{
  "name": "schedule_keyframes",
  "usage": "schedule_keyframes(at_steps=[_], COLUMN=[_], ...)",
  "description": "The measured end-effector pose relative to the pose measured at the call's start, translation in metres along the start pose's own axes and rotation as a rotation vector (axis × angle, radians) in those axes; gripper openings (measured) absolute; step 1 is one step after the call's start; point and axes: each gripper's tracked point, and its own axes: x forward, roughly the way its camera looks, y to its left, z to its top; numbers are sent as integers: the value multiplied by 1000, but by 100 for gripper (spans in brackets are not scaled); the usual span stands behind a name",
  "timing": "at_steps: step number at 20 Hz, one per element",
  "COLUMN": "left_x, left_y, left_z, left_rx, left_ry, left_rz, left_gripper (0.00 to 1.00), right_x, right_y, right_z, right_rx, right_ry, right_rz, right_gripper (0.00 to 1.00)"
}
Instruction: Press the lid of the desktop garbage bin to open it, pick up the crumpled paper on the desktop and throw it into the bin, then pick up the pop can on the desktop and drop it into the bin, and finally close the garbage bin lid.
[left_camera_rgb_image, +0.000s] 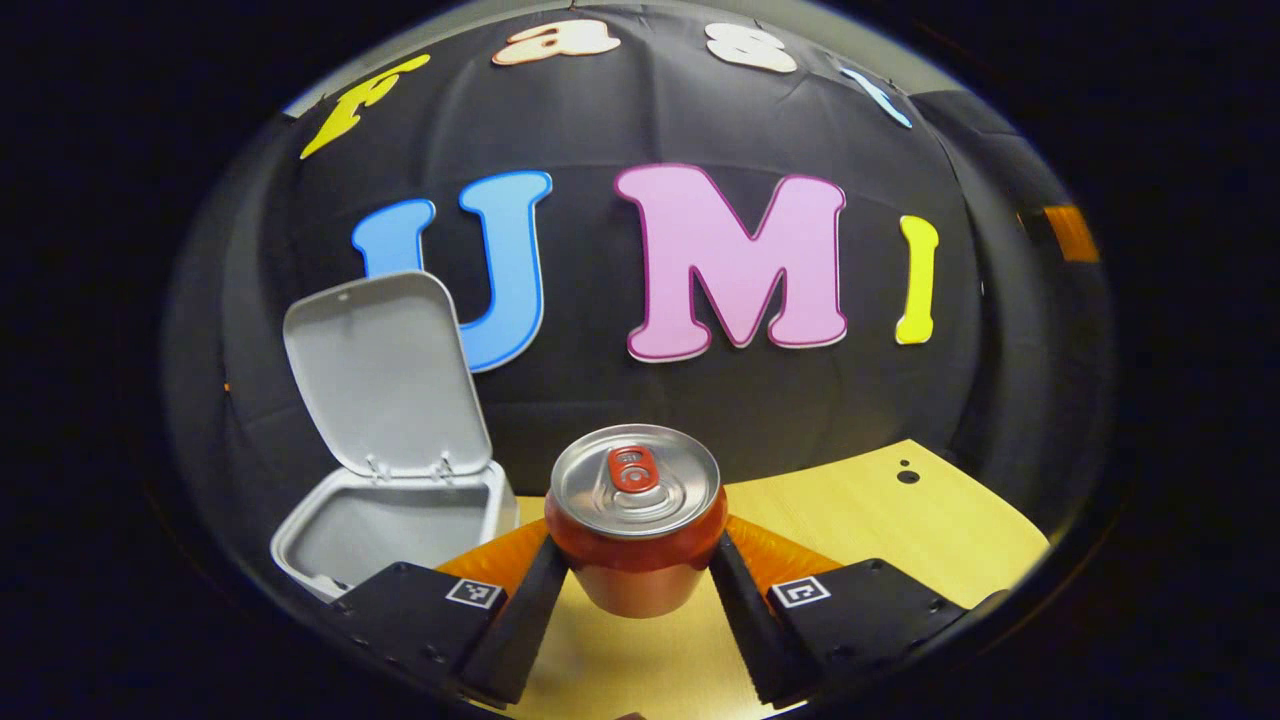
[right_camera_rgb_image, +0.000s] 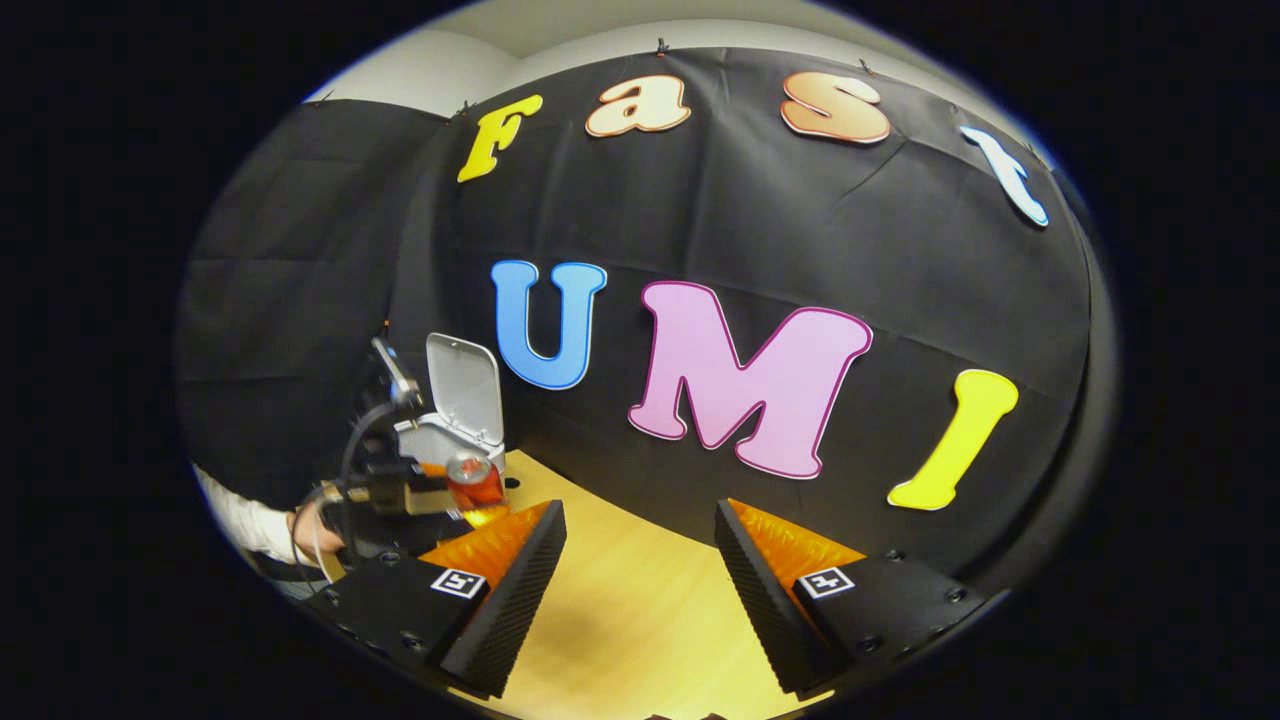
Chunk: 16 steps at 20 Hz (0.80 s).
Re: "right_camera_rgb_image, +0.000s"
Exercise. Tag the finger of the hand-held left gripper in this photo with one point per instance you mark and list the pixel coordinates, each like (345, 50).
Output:
(433, 469)
(485, 516)

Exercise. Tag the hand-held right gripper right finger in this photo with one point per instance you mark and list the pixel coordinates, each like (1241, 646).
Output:
(765, 600)

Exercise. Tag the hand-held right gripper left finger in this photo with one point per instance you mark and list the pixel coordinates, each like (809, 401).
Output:
(515, 600)

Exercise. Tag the red pop can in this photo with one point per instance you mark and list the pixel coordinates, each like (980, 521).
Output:
(475, 485)

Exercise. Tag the white desktop garbage bin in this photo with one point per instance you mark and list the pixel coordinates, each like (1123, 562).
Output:
(465, 390)

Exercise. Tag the wooden desktop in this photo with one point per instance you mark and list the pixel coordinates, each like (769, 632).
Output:
(640, 610)

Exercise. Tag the black backdrop cloth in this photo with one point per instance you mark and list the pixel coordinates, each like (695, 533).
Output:
(800, 200)

